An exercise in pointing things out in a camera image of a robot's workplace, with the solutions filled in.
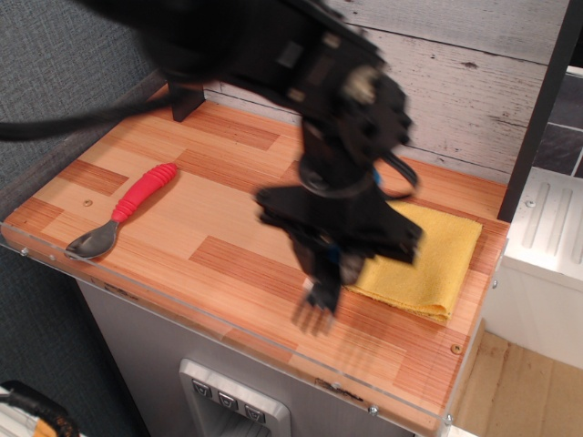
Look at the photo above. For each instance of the grey toy fridge cabinet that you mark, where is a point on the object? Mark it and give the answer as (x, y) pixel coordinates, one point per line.
(150, 364)

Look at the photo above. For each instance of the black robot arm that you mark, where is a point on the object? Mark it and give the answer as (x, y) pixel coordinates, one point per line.
(302, 56)

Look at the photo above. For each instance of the yellow folded cloth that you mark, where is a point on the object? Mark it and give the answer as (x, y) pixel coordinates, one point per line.
(429, 286)

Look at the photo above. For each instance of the dark grey left post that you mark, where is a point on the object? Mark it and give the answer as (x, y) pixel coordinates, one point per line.
(186, 99)

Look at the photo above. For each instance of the dark grey post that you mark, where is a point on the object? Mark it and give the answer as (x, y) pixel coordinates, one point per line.
(564, 48)
(186, 99)

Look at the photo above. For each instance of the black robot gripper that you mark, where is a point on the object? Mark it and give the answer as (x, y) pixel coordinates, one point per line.
(334, 238)

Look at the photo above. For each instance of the dark grey right post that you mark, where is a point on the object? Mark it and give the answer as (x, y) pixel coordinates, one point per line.
(564, 48)

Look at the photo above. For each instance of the clear acrylic edge guard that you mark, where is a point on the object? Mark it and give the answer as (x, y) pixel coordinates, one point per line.
(406, 364)

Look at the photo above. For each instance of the silver dispenser button panel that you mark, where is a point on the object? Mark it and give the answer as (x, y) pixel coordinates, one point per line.
(221, 406)

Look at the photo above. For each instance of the orange object bottom left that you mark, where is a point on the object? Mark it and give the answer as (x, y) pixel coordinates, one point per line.
(58, 428)

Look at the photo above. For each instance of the white toy sink unit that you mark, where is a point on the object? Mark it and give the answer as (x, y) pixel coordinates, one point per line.
(536, 296)

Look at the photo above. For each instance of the red handled metal spoon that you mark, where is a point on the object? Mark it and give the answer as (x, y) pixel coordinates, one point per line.
(101, 240)

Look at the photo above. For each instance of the blue handled metal fork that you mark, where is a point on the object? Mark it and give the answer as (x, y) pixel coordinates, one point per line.
(311, 319)

